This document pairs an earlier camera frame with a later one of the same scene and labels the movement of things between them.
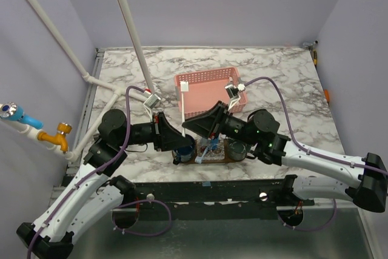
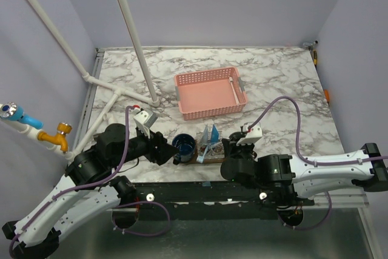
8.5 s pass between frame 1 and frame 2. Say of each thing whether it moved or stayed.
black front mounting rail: stayed
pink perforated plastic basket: stayed
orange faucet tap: stayed
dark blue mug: stayed
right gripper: moved
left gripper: moved
